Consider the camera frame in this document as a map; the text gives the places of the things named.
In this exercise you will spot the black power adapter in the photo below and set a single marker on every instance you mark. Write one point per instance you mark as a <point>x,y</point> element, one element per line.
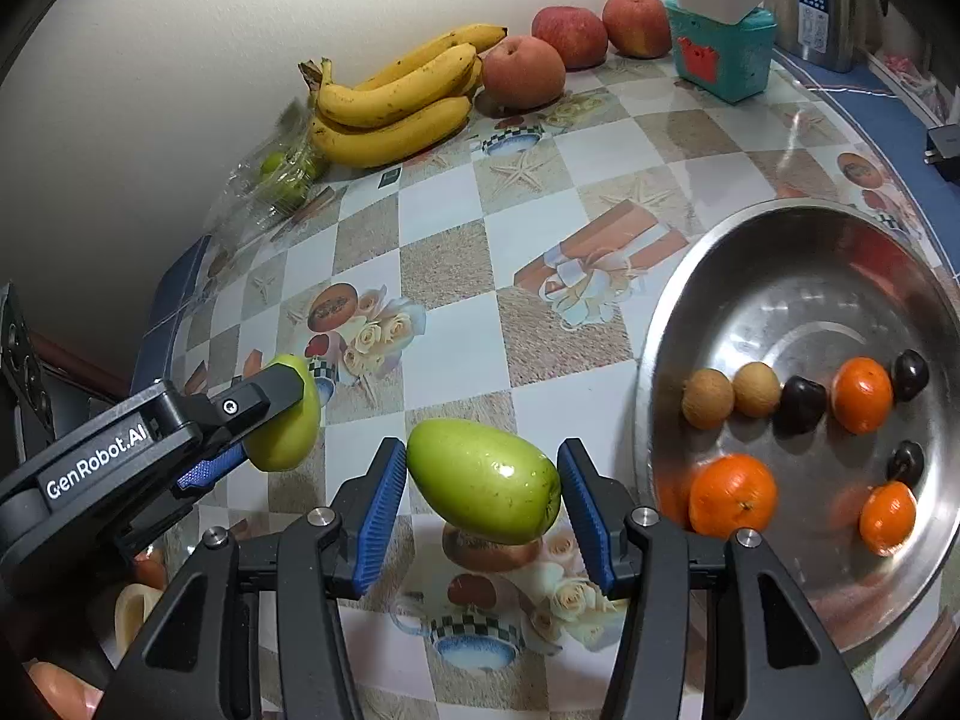
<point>946,150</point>

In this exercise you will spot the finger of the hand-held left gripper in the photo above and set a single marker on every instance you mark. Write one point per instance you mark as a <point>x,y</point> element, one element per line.
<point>206,472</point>
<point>240,405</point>

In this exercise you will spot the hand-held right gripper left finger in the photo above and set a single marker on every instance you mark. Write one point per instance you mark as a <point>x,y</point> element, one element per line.
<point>379,517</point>

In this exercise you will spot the steel thermos jug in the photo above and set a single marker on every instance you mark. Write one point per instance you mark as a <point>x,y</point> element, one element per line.
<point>847,30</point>

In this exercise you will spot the brown longan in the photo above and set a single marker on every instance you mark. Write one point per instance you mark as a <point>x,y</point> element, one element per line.
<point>756,388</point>
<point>707,397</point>

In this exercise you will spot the orange mandarin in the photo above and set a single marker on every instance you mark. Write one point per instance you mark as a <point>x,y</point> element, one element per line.
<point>862,394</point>
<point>887,517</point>
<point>733,495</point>

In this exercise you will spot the yellow banana bunch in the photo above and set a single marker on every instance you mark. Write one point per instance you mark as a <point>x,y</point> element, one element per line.
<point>390,101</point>

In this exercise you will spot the clear bag of green fruit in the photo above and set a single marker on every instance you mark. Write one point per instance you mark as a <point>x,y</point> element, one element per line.
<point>285,172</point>

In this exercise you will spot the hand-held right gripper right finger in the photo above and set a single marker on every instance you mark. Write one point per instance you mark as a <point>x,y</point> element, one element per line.
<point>589,517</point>

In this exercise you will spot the red apple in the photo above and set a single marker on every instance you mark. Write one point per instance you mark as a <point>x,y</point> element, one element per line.
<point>570,36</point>
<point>523,73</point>
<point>636,22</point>

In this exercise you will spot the round steel basin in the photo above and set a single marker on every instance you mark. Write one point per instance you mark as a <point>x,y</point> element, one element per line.
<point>787,300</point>

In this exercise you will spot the green jujube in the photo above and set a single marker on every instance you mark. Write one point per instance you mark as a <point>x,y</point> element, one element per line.
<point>484,480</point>
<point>289,439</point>

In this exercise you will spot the person's left hand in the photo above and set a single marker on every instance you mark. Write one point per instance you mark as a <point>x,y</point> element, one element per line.
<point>64,690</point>

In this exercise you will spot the dark purple plum with stem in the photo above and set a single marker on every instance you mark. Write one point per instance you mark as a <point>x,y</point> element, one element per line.
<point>906,463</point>

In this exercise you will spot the teal plastic box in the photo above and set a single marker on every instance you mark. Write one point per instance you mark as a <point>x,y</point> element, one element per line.
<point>720,52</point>

